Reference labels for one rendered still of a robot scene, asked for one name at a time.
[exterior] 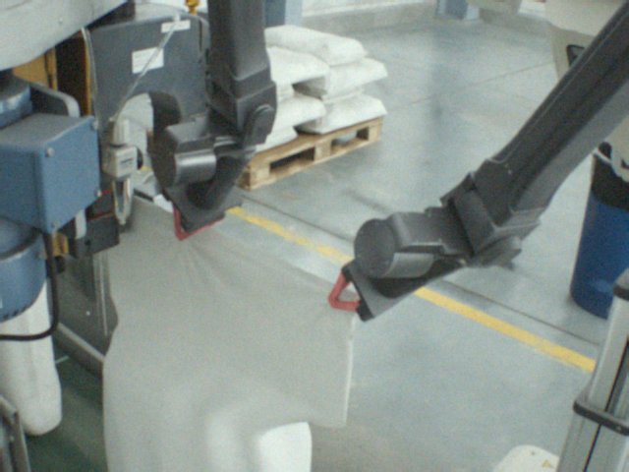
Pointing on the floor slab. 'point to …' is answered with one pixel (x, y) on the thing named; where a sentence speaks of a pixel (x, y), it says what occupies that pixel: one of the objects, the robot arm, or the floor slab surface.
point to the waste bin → (601, 236)
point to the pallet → (365, 135)
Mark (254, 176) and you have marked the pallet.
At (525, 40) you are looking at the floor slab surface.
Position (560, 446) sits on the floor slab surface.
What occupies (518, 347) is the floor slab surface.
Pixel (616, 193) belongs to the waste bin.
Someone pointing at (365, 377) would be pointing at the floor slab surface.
